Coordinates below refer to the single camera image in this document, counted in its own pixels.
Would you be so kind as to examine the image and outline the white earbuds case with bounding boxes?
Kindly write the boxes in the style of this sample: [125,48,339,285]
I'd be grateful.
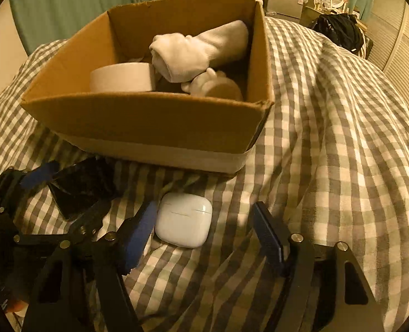
[155,193,213,249]

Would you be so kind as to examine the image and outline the beige tape roll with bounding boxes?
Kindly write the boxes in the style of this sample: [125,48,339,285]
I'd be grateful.
[90,62,156,92]

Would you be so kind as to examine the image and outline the white sock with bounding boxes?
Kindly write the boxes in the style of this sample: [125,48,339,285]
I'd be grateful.
[149,20,249,83]

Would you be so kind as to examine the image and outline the grey checkered bed sheet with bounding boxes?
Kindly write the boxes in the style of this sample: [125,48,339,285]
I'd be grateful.
[112,18,409,331]

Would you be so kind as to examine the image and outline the open cardboard box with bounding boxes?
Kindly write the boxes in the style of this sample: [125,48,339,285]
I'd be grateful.
[21,0,275,174]

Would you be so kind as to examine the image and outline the black jacket on chair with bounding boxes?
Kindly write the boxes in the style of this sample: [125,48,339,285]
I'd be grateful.
[312,14,364,55]

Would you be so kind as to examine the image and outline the white louvered wardrobe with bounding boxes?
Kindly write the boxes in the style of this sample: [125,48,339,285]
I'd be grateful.
[367,2,409,110]

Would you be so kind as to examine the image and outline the wooden dressing table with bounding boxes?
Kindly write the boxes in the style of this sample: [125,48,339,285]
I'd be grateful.
[299,4,369,32]

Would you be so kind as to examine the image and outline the silver mini fridge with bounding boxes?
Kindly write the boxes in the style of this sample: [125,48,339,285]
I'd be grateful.
[265,0,304,23]

